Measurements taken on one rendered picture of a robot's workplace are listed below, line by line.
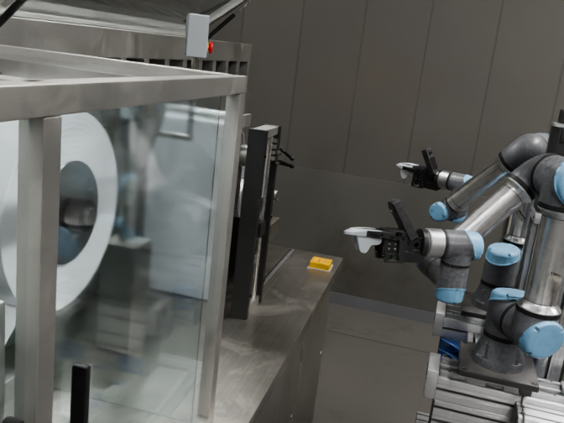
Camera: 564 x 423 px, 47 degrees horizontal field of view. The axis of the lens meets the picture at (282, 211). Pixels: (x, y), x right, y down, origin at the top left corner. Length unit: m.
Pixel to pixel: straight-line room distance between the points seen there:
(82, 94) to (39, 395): 0.31
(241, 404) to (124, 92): 0.89
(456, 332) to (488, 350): 0.51
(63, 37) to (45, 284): 1.08
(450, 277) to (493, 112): 2.57
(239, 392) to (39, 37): 0.92
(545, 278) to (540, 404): 0.42
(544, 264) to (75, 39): 1.33
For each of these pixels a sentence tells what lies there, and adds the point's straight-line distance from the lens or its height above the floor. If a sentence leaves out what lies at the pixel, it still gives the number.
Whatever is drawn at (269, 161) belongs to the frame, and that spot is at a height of 1.34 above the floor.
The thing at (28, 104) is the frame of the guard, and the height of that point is 1.58.
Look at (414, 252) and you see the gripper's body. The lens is 1.69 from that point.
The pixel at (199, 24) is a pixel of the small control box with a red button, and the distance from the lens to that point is 1.63.
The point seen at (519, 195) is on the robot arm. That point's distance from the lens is 1.90.
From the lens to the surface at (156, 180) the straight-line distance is 0.90.
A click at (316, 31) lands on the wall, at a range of 4.33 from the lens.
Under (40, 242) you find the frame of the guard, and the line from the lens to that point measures 0.66.
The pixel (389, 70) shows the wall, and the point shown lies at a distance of 4.25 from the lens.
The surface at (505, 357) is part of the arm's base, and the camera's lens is 2.04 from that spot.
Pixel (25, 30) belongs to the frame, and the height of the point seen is 1.63.
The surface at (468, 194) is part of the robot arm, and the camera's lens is 2.51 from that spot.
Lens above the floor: 1.65
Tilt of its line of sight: 14 degrees down
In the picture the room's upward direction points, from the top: 7 degrees clockwise
